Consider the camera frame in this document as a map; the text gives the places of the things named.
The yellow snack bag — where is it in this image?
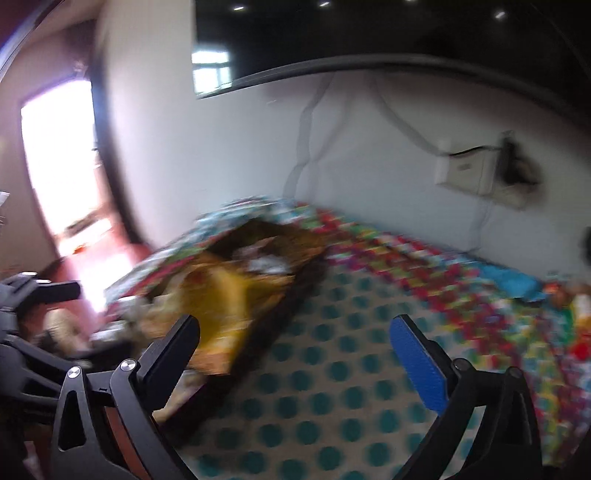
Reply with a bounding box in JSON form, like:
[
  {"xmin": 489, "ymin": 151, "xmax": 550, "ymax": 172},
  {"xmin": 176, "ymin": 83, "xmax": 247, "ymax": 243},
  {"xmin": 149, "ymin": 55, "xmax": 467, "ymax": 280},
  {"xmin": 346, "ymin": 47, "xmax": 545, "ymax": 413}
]
[{"xmin": 177, "ymin": 263, "xmax": 294, "ymax": 376}]

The gold and maroon storage box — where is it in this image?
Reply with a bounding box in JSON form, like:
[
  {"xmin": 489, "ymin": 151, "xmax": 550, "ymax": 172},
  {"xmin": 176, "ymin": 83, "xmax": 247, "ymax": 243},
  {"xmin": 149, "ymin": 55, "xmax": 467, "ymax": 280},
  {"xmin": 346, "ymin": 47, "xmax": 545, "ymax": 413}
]
[{"xmin": 111, "ymin": 219, "xmax": 329, "ymax": 445}]

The black wall television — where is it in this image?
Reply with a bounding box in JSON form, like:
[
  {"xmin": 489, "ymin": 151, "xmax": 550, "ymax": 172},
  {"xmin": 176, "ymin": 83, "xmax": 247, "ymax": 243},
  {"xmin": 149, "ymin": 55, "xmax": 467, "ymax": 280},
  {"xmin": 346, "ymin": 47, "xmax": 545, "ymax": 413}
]
[{"xmin": 194, "ymin": 1, "xmax": 590, "ymax": 124}]

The black adapter cable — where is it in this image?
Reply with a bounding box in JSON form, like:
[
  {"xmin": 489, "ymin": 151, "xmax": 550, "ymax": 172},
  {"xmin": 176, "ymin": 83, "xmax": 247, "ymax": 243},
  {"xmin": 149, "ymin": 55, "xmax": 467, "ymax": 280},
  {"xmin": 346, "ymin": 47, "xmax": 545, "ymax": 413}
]
[{"xmin": 368, "ymin": 73, "xmax": 509, "ymax": 250}]

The red green medicine box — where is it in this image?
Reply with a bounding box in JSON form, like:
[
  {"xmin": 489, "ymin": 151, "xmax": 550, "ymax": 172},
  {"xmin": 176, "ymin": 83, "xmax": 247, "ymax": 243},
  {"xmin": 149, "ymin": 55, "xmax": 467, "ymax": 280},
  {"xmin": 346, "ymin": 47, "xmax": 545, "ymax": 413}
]
[{"xmin": 567, "ymin": 293, "xmax": 591, "ymax": 361}]

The black television cable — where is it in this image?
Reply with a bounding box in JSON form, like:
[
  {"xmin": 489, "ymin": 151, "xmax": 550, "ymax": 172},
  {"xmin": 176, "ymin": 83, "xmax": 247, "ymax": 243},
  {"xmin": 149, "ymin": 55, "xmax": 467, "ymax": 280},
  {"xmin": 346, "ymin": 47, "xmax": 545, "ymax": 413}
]
[{"xmin": 280, "ymin": 73, "xmax": 336, "ymax": 199}]

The white wall socket plate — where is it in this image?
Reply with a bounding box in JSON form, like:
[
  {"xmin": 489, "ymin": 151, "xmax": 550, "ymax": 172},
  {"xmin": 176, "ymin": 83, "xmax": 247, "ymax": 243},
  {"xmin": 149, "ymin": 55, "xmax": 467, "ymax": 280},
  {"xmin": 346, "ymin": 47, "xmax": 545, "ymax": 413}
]
[{"xmin": 435, "ymin": 137, "xmax": 541, "ymax": 210}]

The brown reindeer toy figure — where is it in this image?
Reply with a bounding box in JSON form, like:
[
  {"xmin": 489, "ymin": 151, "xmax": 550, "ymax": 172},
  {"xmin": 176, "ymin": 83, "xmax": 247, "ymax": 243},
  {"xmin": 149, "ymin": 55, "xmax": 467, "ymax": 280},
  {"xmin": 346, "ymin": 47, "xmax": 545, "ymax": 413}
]
[{"xmin": 544, "ymin": 282, "xmax": 575, "ymax": 310}]

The polka dot cloth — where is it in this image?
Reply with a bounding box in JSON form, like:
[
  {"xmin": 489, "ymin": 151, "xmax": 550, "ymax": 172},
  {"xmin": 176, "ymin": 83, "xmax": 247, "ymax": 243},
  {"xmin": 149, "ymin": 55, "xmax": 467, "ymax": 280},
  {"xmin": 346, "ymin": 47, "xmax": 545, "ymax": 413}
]
[{"xmin": 106, "ymin": 197, "xmax": 590, "ymax": 479}]

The blue cloth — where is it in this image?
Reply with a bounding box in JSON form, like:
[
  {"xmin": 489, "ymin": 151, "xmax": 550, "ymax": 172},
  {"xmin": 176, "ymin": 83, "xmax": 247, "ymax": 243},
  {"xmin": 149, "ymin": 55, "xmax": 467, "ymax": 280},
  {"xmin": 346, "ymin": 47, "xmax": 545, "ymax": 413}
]
[{"xmin": 477, "ymin": 263, "xmax": 546, "ymax": 303}]

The black power adapter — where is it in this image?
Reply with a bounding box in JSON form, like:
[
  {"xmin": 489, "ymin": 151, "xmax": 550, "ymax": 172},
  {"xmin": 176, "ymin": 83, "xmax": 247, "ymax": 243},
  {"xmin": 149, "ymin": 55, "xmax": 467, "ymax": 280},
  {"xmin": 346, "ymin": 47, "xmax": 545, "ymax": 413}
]
[{"xmin": 497, "ymin": 131, "xmax": 533, "ymax": 186}]

